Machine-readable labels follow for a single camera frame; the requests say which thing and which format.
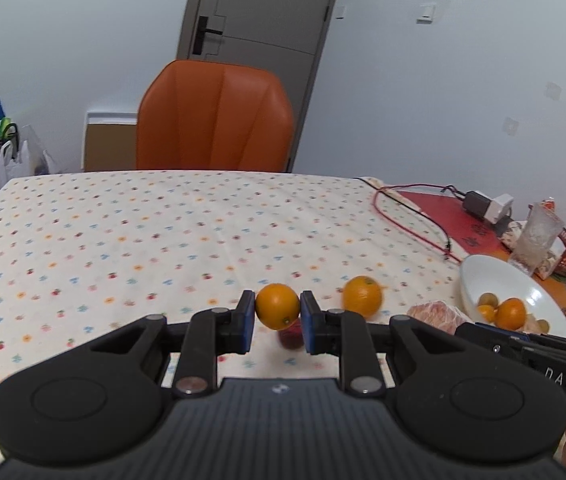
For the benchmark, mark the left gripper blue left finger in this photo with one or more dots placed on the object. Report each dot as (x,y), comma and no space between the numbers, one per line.
(209,334)

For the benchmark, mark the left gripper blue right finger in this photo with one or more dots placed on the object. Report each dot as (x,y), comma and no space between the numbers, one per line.
(348,336)

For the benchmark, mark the red strawberry fruit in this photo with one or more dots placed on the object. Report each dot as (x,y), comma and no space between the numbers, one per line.
(292,337)

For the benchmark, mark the medium orange mandarin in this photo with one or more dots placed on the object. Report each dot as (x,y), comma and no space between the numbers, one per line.
(277,306)

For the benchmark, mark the peeled pomelo segment front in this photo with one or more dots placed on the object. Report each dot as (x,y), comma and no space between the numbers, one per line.
(531,326)

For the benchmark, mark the peeled pomelo segment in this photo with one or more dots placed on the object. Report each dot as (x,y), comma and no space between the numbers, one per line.
(531,326)
(439,315)

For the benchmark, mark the peeled pomelo segment back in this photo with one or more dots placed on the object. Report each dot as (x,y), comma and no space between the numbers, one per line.
(439,315)

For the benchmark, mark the large orange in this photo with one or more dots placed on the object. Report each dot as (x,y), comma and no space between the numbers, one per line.
(362,295)

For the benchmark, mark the tiny orange kumquat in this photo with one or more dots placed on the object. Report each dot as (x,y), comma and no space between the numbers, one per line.
(511,314)

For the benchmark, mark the small orange in plate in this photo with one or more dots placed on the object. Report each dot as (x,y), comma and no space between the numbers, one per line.
(487,312)

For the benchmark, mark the brown kiwi in plate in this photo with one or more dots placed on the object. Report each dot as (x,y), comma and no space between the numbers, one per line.
(488,299)

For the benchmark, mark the white plate blue rim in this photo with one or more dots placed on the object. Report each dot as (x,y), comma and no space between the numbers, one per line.
(480,273)

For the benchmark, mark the frosted drinking glass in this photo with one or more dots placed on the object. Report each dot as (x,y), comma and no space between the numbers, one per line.
(540,221)

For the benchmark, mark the floral tissue box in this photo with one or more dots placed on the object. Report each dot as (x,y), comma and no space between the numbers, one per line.
(513,232)

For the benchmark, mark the red orange table mat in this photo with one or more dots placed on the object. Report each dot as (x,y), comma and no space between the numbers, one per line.
(474,236)

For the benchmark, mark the dotted white tablecloth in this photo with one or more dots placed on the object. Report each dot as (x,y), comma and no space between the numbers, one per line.
(82,254)

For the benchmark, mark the white power adapter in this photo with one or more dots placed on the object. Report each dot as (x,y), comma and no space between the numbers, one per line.
(498,208)

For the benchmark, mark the black power adapter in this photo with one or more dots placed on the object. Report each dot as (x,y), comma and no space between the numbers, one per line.
(476,204)

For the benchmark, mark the orange leather chair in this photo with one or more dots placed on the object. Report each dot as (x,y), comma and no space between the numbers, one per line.
(211,116)

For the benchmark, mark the white plastic bag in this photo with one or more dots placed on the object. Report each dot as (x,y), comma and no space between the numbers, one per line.
(31,159)

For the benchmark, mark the grey door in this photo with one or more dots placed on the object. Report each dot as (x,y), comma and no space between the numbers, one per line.
(285,37)

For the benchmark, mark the black door handle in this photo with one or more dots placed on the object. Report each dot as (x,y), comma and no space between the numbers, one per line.
(201,32)

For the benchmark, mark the white wall switch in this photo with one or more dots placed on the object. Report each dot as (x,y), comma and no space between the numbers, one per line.
(426,14)

